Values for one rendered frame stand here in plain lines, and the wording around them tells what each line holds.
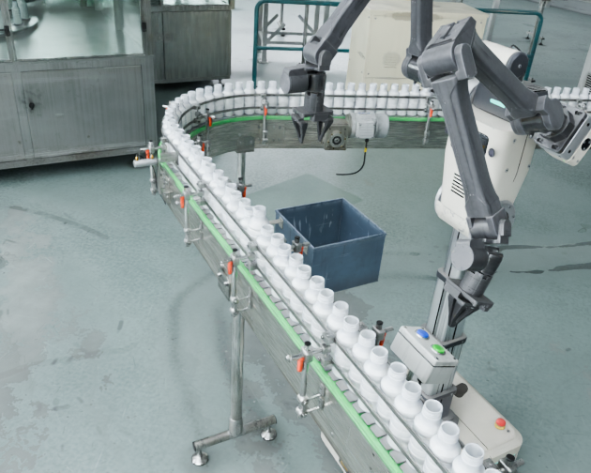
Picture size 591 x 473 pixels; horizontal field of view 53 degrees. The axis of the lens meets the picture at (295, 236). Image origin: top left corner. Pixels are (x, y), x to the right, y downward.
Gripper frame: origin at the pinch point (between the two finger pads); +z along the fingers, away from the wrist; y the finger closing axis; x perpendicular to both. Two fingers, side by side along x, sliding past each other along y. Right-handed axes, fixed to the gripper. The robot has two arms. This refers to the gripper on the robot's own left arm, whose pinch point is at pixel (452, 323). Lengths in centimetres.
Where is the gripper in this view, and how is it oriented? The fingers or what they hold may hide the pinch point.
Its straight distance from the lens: 144.9
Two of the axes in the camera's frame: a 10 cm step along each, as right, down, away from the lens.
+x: 8.1, 1.3, 5.7
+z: -3.7, 8.7, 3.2
